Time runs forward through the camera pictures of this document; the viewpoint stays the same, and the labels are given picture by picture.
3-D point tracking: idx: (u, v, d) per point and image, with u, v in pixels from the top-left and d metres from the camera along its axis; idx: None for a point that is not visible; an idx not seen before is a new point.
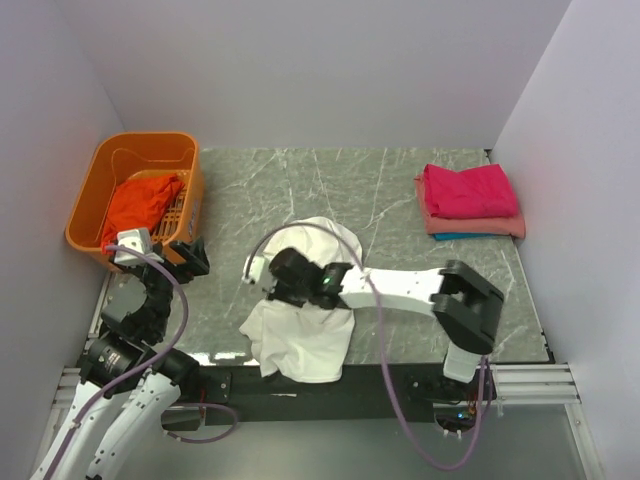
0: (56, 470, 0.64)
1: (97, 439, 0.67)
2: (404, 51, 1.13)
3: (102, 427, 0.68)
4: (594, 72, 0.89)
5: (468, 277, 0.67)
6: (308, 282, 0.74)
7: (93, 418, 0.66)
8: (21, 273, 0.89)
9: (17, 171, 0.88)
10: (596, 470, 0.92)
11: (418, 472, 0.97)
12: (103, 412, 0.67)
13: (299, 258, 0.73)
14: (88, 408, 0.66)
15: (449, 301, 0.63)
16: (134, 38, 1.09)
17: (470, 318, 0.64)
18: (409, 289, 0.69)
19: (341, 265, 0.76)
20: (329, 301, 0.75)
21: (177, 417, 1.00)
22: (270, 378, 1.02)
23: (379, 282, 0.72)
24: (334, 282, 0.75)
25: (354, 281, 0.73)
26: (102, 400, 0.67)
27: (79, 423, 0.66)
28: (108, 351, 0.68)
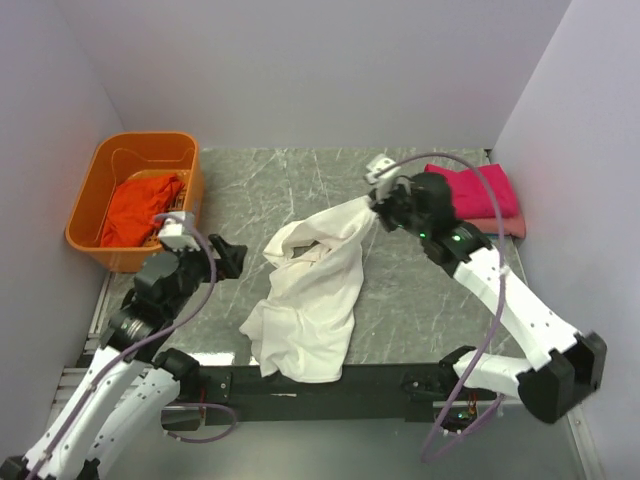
0: (65, 438, 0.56)
1: (110, 404, 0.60)
2: (403, 51, 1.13)
3: (118, 393, 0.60)
4: (594, 72, 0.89)
5: (598, 363, 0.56)
6: (433, 226, 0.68)
7: (110, 383, 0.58)
8: (21, 273, 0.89)
9: (17, 171, 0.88)
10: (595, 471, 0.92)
11: (418, 472, 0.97)
12: (122, 376, 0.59)
13: (441, 200, 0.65)
14: (106, 372, 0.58)
15: (568, 369, 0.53)
16: (134, 38, 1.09)
17: (568, 393, 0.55)
18: (534, 324, 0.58)
19: (481, 236, 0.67)
20: (440, 254, 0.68)
21: (177, 417, 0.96)
22: (270, 378, 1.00)
23: (508, 293, 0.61)
24: (462, 245, 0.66)
25: (485, 266, 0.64)
26: (121, 366, 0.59)
27: (96, 387, 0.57)
28: (130, 319, 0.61)
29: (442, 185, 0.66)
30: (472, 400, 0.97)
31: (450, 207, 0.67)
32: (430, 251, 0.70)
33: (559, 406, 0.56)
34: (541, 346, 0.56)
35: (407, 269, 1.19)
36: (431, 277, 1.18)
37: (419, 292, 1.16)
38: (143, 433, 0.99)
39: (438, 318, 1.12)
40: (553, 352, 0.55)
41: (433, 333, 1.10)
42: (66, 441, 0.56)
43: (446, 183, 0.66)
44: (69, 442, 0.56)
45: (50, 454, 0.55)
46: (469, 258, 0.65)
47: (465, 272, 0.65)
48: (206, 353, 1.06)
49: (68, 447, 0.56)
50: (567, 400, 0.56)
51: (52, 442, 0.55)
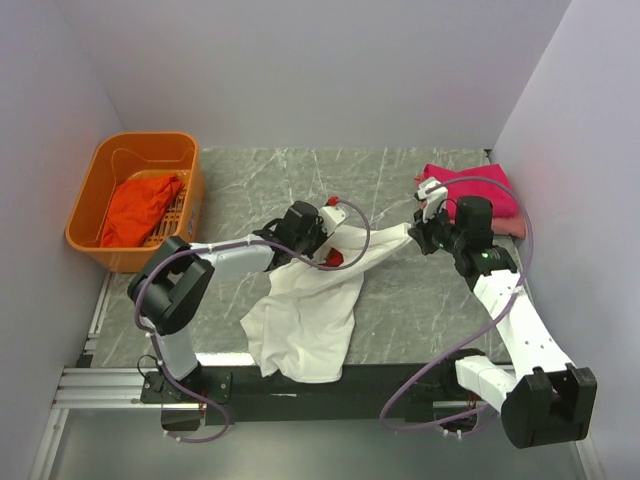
0: (223, 251, 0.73)
1: (235, 264, 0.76)
2: (404, 50, 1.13)
3: (244, 264, 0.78)
4: (594, 72, 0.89)
5: (585, 398, 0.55)
6: (467, 241, 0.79)
7: (256, 250, 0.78)
8: (21, 273, 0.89)
9: (17, 171, 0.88)
10: (596, 470, 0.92)
11: (417, 472, 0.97)
12: (261, 254, 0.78)
13: (480, 219, 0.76)
14: (260, 242, 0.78)
15: (545, 386, 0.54)
16: (134, 37, 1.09)
17: (542, 416, 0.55)
18: (528, 342, 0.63)
19: (508, 261, 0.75)
20: (466, 266, 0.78)
21: (177, 417, 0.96)
22: (270, 378, 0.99)
23: (517, 307, 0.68)
24: (487, 261, 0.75)
25: (501, 284, 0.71)
26: (266, 248, 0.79)
27: (251, 245, 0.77)
28: (273, 235, 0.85)
29: (487, 208, 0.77)
30: (472, 400, 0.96)
31: (487, 228, 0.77)
32: (459, 263, 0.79)
33: (531, 426, 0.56)
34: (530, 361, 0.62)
35: (407, 270, 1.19)
36: (431, 278, 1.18)
37: (419, 292, 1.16)
38: (144, 432, 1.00)
39: (438, 318, 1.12)
40: (537, 370, 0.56)
41: (433, 333, 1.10)
42: (223, 253, 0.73)
43: (490, 208, 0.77)
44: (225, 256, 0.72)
45: (210, 252, 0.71)
46: (489, 272, 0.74)
47: (483, 284, 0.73)
48: (205, 352, 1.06)
49: (220, 258, 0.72)
50: (542, 424, 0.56)
51: (216, 247, 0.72)
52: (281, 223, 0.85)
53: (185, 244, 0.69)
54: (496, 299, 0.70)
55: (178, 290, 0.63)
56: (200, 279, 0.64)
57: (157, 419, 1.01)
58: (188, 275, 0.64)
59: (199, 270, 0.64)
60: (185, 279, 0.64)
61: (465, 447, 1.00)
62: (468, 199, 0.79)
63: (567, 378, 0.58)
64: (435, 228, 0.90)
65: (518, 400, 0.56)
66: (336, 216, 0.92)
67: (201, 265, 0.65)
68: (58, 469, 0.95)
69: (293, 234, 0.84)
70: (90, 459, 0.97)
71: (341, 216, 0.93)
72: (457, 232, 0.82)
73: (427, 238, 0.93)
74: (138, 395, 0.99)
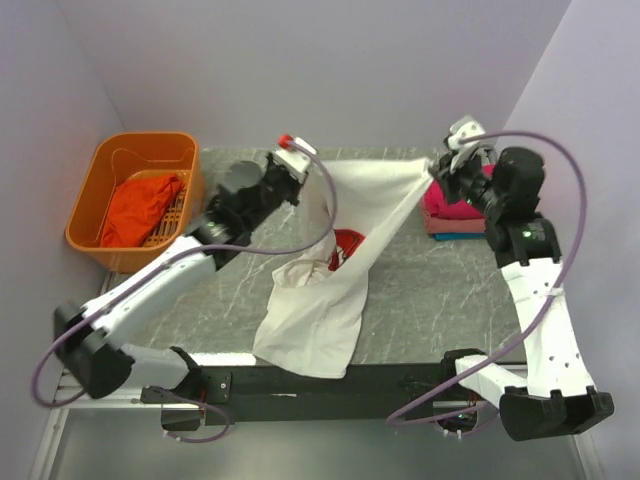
0: (128, 300, 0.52)
1: (165, 294, 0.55)
2: (403, 50, 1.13)
3: (180, 286, 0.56)
4: (594, 73, 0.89)
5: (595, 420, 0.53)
6: (505, 208, 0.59)
7: (183, 268, 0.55)
8: (20, 274, 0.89)
9: (17, 172, 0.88)
10: (596, 469, 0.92)
11: (417, 472, 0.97)
12: (193, 268, 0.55)
13: (530, 181, 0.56)
14: (183, 255, 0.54)
15: (558, 415, 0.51)
16: (134, 37, 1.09)
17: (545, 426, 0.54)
18: (553, 359, 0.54)
19: (553, 245, 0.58)
20: (500, 241, 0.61)
21: (175, 417, 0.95)
22: (270, 378, 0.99)
23: (553, 316, 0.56)
24: (528, 243, 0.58)
25: (537, 279, 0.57)
26: (197, 256, 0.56)
27: (171, 266, 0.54)
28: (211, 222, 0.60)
29: (540, 166, 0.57)
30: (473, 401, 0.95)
31: (535, 194, 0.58)
32: (491, 234, 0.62)
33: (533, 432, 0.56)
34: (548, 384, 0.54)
35: (407, 270, 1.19)
36: (431, 278, 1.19)
37: (418, 292, 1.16)
38: (145, 432, 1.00)
39: (438, 318, 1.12)
40: (555, 393, 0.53)
41: (432, 332, 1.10)
42: (128, 303, 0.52)
43: (542, 169, 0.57)
44: (131, 305, 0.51)
45: (108, 311, 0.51)
46: (528, 261, 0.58)
47: (517, 276, 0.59)
48: (205, 352, 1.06)
49: (125, 311, 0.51)
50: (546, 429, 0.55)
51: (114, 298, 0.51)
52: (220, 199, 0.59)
53: (76, 312, 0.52)
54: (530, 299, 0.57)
55: (80, 372, 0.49)
56: (94, 359, 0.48)
57: (157, 418, 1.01)
58: (82, 356, 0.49)
59: (93, 347, 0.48)
60: (80, 360, 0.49)
61: (465, 446, 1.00)
62: (513, 150, 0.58)
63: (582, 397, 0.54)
64: (467, 180, 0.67)
65: (528, 408, 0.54)
66: (297, 166, 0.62)
67: (88, 347, 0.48)
68: (59, 468, 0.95)
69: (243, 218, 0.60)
70: (91, 459, 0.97)
71: (302, 158, 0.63)
72: (492, 192, 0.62)
73: (452, 190, 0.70)
74: (138, 395, 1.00)
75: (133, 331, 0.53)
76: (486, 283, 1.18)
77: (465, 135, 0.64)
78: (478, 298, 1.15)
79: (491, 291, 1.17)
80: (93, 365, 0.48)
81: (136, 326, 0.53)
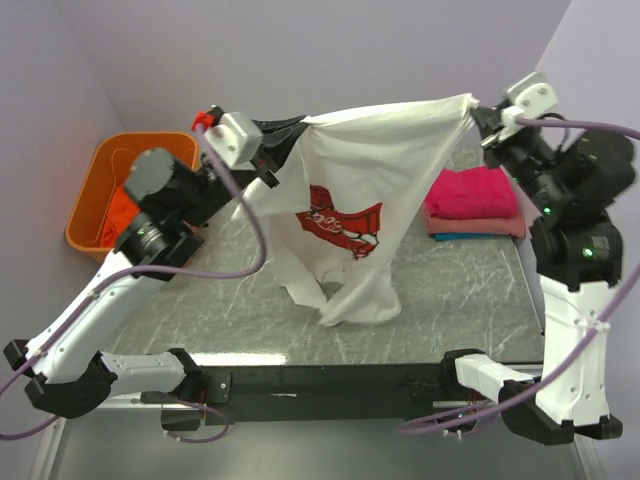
0: (61, 340, 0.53)
1: (106, 322, 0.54)
2: (403, 50, 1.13)
3: (123, 309, 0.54)
4: (593, 73, 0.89)
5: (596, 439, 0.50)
6: (565, 215, 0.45)
7: (113, 295, 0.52)
8: (21, 273, 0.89)
9: (17, 171, 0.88)
10: (596, 469, 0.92)
11: (417, 472, 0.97)
12: (126, 292, 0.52)
13: (612, 190, 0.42)
14: (105, 286, 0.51)
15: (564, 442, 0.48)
16: (134, 36, 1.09)
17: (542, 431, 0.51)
18: (574, 390, 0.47)
19: (613, 265, 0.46)
20: (550, 248, 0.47)
21: (177, 417, 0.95)
22: (270, 378, 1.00)
23: (588, 347, 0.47)
24: (583, 265, 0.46)
25: (586, 303, 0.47)
26: (128, 279, 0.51)
27: (98, 295, 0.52)
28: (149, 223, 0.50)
29: (630, 163, 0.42)
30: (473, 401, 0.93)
31: (609, 200, 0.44)
32: (538, 238, 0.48)
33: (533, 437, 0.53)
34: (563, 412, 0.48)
35: (407, 270, 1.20)
36: (431, 278, 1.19)
37: (418, 292, 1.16)
38: (144, 432, 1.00)
39: (438, 318, 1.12)
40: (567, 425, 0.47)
41: (432, 332, 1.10)
42: (62, 344, 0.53)
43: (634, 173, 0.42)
44: (65, 346, 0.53)
45: (45, 352, 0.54)
46: (578, 287, 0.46)
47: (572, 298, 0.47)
48: (206, 352, 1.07)
49: (62, 351, 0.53)
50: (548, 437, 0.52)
51: (49, 339, 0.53)
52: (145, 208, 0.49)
53: (19, 354, 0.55)
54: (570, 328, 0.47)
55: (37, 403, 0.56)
56: (39, 400, 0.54)
57: (157, 418, 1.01)
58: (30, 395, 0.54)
59: (37, 391, 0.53)
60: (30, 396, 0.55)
61: (466, 446, 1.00)
62: (596, 141, 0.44)
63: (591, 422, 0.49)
64: (515, 156, 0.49)
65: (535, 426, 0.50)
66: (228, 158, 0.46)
67: (32, 391, 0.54)
68: (59, 468, 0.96)
69: (179, 216, 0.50)
70: (90, 459, 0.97)
71: (232, 148, 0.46)
72: (556, 183, 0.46)
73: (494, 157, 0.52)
74: (138, 395, 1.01)
75: (86, 358, 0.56)
76: (486, 283, 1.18)
77: (528, 106, 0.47)
78: (478, 298, 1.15)
79: (491, 291, 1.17)
80: (38, 403, 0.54)
81: (84, 358, 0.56)
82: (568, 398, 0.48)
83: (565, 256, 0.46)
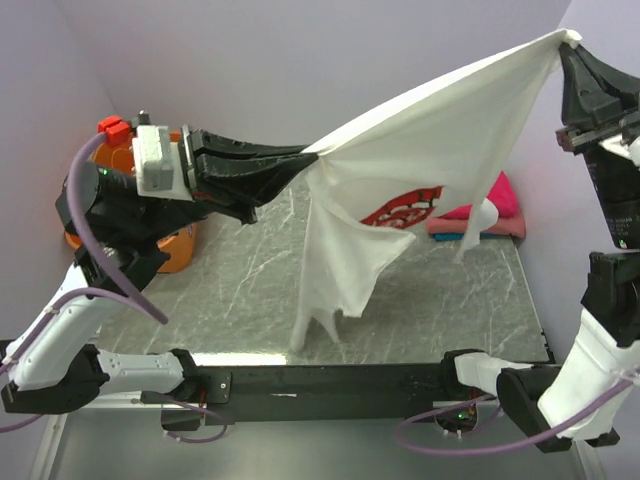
0: (29, 351, 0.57)
1: (69, 339, 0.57)
2: (403, 50, 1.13)
3: (86, 322, 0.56)
4: None
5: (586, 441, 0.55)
6: None
7: (71, 312, 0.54)
8: (21, 272, 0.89)
9: (17, 170, 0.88)
10: (595, 470, 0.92)
11: (417, 473, 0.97)
12: (83, 309, 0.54)
13: None
14: (61, 304, 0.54)
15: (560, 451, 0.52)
16: (134, 36, 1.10)
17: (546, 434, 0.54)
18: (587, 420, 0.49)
19: None
20: (616, 297, 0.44)
21: (178, 417, 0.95)
22: (269, 379, 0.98)
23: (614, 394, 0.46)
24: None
25: (630, 361, 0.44)
26: (83, 298, 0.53)
27: (57, 312, 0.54)
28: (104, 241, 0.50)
29: None
30: (469, 403, 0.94)
31: None
32: (603, 287, 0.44)
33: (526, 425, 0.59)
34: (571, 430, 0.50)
35: (407, 269, 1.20)
36: (431, 278, 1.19)
37: (419, 292, 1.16)
38: (144, 432, 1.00)
39: (438, 318, 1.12)
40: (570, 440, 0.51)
41: (433, 333, 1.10)
42: (29, 356, 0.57)
43: None
44: (30, 359, 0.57)
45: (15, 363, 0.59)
46: (626, 346, 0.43)
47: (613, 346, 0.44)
48: (206, 352, 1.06)
49: (31, 362, 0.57)
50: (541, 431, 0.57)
51: (19, 351, 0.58)
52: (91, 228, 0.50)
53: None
54: (601, 372, 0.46)
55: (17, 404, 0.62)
56: (13, 404, 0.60)
57: (157, 418, 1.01)
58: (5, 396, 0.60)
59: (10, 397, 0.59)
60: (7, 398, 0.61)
61: (466, 446, 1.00)
62: None
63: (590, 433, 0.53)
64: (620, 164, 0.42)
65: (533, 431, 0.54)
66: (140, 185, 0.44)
67: (9, 396, 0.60)
68: (59, 468, 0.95)
69: (129, 236, 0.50)
70: (91, 459, 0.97)
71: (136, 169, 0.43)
72: None
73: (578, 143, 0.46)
74: (138, 395, 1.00)
75: (56, 370, 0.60)
76: (486, 283, 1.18)
77: None
78: (478, 298, 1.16)
79: (491, 291, 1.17)
80: (12, 406, 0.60)
81: (55, 366, 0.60)
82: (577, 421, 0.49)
83: (631, 312, 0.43)
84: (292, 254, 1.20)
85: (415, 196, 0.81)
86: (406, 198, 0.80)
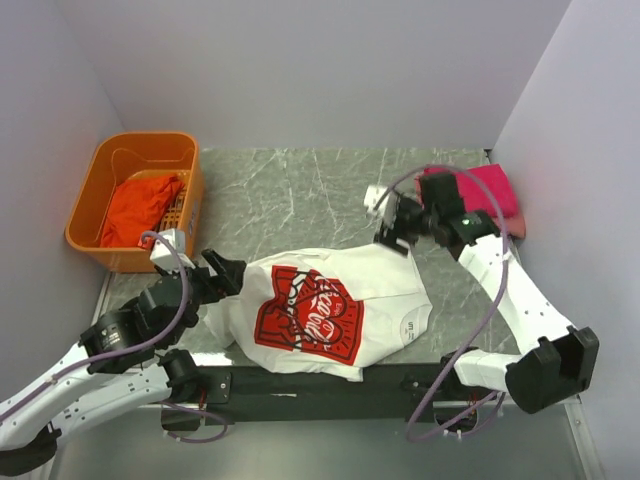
0: (16, 414, 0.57)
1: (60, 405, 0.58)
2: (403, 51, 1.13)
3: (78, 393, 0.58)
4: (594, 72, 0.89)
5: (589, 359, 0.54)
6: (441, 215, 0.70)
7: (69, 384, 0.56)
8: (21, 274, 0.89)
9: (16, 171, 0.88)
10: (596, 470, 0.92)
11: (417, 472, 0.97)
12: (81, 383, 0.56)
13: (449, 188, 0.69)
14: (65, 374, 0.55)
15: (553, 360, 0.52)
16: (133, 38, 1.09)
17: (551, 377, 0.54)
18: (528, 311, 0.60)
19: (490, 225, 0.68)
20: (449, 236, 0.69)
21: (179, 417, 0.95)
22: (270, 379, 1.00)
23: (511, 280, 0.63)
24: (470, 230, 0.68)
25: (489, 251, 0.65)
26: (83, 371, 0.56)
27: (56, 382, 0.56)
28: (116, 328, 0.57)
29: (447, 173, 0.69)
30: (472, 401, 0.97)
31: (458, 196, 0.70)
32: (439, 234, 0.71)
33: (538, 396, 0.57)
34: (530, 332, 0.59)
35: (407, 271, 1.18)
36: (431, 278, 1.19)
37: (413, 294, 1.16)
38: (144, 432, 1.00)
39: (438, 318, 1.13)
40: (543, 342, 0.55)
41: (432, 332, 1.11)
42: (16, 417, 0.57)
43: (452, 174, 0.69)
44: (18, 421, 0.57)
45: None
46: (474, 242, 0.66)
47: (469, 257, 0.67)
48: (206, 353, 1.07)
49: (16, 424, 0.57)
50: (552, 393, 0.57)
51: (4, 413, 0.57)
52: (116, 322, 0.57)
53: None
54: (490, 270, 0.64)
55: None
56: None
57: (157, 418, 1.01)
58: None
59: None
60: None
61: (467, 446, 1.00)
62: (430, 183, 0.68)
63: (567, 343, 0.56)
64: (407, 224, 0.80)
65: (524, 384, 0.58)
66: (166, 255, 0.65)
67: None
68: (59, 468, 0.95)
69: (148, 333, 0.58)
70: (91, 459, 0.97)
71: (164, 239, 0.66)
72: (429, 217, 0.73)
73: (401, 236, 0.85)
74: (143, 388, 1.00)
75: (38, 429, 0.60)
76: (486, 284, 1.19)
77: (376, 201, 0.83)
78: (478, 299, 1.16)
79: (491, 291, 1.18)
80: None
81: (36, 429, 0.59)
82: (526, 318, 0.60)
83: (460, 239, 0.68)
84: (293, 251, 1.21)
85: (284, 276, 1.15)
86: (284, 278, 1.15)
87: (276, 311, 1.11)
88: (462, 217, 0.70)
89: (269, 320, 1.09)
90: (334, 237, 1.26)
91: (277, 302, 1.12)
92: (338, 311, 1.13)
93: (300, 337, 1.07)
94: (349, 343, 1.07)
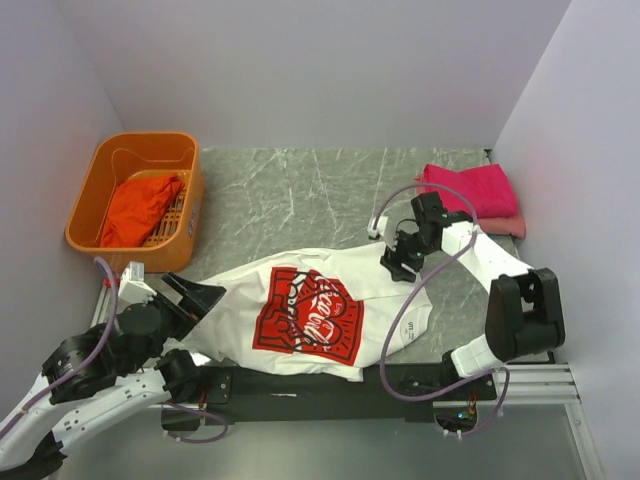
0: (1, 441, 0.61)
1: (39, 430, 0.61)
2: (403, 50, 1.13)
3: (54, 418, 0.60)
4: (594, 72, 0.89)
5: (550, 293, 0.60)
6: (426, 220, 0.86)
7: (38, 413, 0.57)
8: (21, 273, 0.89)
9: (16, 171, 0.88)
10: (596, 470, 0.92)
11: (417, 472, 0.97)
12: (48, 412, 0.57)
13: (431, 199, 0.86)
14: (31, 405, 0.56)
15: (511, 285, 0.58)
16: (133, 38, 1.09)
17: (516, 310, 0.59)
18: (491, 260, 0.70)
19: (465, 216, 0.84)
20: (433, 229, 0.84)
21: (178, 418, 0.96)
22: (269, 379, 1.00)
23: (478, 241, 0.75)
24: (448, 219, 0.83)
25: (461, 230, 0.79)
26: (47, 401, 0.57)
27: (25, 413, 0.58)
28: (77, 353, 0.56)
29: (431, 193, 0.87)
30: (472, 401, 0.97)
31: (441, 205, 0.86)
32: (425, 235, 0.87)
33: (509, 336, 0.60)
34: (493, 273, 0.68)
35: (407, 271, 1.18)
36: (431, 278, 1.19)
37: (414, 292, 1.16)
38: (144, 432, 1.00)
39: (438, 318, 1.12)
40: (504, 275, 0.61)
41: (433, 333, 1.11)
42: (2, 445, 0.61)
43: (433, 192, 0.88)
44: (4, 447, 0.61)
45: None
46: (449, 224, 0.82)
47: (447, 239, 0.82)
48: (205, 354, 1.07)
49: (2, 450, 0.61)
50: (523, 336, 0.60)
51: None
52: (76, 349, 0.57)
53: None
54: (462, 241, 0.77)
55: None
56: None
57: (157, 419, 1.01)
58: None
59: None
60: None
61: (467, 446, 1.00)
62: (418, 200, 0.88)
63: (532, 285, 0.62)
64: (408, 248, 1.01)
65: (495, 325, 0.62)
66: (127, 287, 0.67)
67: None
68: (59, 468, 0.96)
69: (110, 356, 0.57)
70: (92, 459, 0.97)
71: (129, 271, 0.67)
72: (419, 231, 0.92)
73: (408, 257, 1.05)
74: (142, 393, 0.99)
75: (29, 450, 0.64)
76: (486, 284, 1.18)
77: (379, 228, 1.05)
78: (478, 299, 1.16)
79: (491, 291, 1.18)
80: None
81: (26, 450, 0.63)
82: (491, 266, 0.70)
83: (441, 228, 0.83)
84: (293, 251, 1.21)
85: (283, 277, 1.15)
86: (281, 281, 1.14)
87: (275, 313, 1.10)
88: (442, 212, 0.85)
89: (269, 326, 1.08)
90: (334, 237, 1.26)
91: (275, 306, 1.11)
92: (338, 311, 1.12)
93: (300, 338, 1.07)
94: (349, 344, 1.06)
